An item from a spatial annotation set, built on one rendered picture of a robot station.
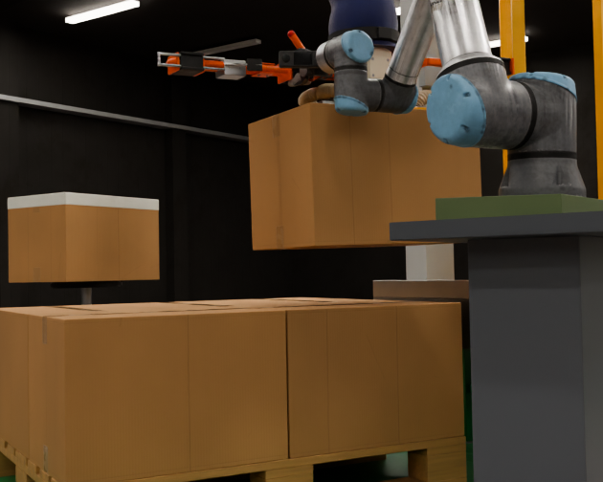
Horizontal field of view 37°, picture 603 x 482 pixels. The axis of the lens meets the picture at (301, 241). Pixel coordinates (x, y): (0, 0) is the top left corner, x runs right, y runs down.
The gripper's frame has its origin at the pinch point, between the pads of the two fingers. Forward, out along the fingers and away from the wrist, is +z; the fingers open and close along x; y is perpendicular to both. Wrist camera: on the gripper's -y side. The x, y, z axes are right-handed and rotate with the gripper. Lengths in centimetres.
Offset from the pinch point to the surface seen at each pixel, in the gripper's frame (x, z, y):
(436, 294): -68, -3, 51
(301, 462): -111, -21, -9
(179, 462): -107, -20, -44
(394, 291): -67, 20, 51
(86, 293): -68, 195, -6
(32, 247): -46, 187, -33
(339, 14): 18.7, -2.6, 16.8
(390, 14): 18.5, -10.0, 30.9
